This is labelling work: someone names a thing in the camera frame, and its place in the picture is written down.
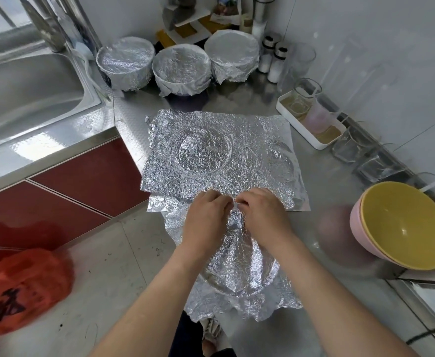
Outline black cable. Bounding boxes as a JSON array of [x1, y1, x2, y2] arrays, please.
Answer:
[[407, 321, 435, 345]]

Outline red plastic bag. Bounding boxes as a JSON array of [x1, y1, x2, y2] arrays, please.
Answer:
[[0, 249, 73, 338]]

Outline stainless steel sink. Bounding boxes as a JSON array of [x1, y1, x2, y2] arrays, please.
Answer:
[[0, 44, 114, 198]]

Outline foil-covered bowl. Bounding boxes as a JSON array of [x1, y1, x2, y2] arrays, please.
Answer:
[[152, 44, 213, 97], [147, 193, 304, 323], [96, 36, 156, 92]]

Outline white shaker with black lid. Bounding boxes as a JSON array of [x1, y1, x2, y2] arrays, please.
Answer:
[[267, 44, 288, 84], [258, 35, 276, 74]]

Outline person's right white shoe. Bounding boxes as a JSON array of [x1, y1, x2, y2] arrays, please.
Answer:
[[203, 317, 222, 347]]

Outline tall white steel-capped bottle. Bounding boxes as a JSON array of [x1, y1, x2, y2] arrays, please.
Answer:
[[251, 0, 276, 42]]

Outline pink bowl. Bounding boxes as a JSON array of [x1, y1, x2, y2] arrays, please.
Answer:
[[350, 200, 385, 261]]

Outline white dish brush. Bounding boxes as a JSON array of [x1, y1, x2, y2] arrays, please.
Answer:
[[72, 42, 94, 60]]

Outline yellow bowl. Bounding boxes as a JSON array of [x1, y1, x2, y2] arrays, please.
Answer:
[[360, 181, 435, 271]]

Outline pink translucent cup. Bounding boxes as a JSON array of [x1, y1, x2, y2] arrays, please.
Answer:
[[304, 100, 337, 134]]

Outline person's right hand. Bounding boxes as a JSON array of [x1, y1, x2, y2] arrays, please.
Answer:
[[234, 187, 296, 250]]

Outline person's left hand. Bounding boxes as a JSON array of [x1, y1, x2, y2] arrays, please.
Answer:
[[180, 189, 235, 261]]

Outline stack of aluminium foil sheets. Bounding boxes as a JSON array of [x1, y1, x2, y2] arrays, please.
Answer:
[[141, 109, 311, 213]]

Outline person's right forearm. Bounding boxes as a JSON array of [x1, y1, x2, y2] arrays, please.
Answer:
[[270, 234, 419, 357]]

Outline white corner shelf rack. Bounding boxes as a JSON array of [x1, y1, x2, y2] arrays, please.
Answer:
[[162, 0, 244, 45]]

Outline red kitchen cabinet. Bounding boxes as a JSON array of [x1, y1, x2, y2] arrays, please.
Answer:
[[0, 137, 150, 268]]

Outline person's dark trousers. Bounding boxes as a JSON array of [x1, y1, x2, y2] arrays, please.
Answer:
[[169, 310, 237, 357]]

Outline white rectangular tray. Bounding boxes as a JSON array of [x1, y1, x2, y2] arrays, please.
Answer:
[[275, 90, 347, 151]]

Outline colourful snack packet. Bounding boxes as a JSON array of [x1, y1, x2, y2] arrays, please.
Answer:
[[214, 0, 242, 25]]

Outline steel faucet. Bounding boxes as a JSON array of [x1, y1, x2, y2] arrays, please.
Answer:
[[20, 0, 66, 53]]

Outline foil-wrapped bowl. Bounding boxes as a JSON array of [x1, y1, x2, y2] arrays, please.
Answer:
[[204, 29, 262, 85]]

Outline person's left forearm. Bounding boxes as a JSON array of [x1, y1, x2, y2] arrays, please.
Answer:
[[90, 249, 218, 357]]

